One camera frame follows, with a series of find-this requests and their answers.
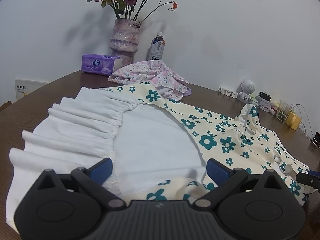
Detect black charger block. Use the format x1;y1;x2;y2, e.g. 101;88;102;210
259;92;271;102

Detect yellow mug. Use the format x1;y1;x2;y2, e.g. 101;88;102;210
285;111;301;131

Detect white power strip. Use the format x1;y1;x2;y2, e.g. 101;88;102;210
218;87;238;99

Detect white charging cables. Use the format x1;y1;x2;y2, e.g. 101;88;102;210
291;102;320;145

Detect white astronaut figurine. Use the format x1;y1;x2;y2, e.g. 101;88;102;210
237;79;255;103

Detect plastic drink bottle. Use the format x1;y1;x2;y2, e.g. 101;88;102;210
148;32;165;60

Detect cream green floral dress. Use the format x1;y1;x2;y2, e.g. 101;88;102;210
6;82;313;225

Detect white cardboard box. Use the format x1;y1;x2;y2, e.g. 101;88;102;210
15;79;48;100

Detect black phone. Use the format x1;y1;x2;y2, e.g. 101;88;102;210
313;132;320;147

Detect pink floral garment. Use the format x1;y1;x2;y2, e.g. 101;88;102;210
108;60;191;101

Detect glass cup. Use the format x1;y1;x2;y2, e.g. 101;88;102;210
276;100;291;122

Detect pink purple vase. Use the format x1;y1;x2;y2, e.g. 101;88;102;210
109;18;140;66

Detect white tin box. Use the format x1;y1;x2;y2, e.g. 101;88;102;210
255;95;272;112

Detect purple tissue pack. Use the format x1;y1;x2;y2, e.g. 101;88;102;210
81;54;123;76

